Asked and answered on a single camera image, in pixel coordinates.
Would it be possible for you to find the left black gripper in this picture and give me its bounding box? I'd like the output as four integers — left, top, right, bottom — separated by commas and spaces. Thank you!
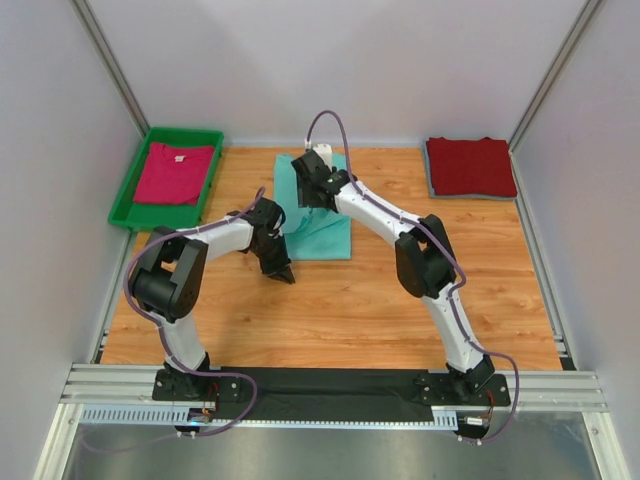
249, 234, 295, 285

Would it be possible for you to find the teal t shirt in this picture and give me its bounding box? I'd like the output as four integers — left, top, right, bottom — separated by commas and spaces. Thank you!
273, 154, 352, 261

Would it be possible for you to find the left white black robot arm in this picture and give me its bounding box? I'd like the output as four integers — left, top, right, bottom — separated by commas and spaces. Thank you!
123, 198, 295, 402

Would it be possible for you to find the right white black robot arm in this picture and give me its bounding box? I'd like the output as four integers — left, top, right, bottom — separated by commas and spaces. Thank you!
292, 149, 495, 404

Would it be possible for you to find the pink folded t shirt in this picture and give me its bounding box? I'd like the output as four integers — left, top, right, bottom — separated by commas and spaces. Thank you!
133, 142, 215, 206

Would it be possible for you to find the green plastic tray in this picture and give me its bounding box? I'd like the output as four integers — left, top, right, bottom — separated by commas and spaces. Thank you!
108, 127, 224, 232

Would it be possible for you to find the dark red folded t shirt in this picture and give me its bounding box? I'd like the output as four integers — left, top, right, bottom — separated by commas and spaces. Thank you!
425, 136, 518, 198

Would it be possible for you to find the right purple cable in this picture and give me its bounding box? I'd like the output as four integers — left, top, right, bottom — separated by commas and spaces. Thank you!
304, 109, 524, 446

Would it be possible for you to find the purple cable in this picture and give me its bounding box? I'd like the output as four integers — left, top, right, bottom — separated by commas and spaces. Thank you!
304, 109, 524, 446
79, 187, 259, 457

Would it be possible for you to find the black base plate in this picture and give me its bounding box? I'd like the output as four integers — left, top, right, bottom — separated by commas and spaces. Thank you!
149, 366, 512, 422

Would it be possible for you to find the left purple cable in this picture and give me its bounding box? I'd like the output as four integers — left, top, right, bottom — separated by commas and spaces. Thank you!
79, 187, 259, 457

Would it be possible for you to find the slotted grey cable duct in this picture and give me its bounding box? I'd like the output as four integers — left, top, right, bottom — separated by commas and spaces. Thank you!
78, 405, 458, 432

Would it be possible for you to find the aluminium frame rail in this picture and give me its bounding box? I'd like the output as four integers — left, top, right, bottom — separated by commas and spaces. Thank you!
59, 364, 609, 413

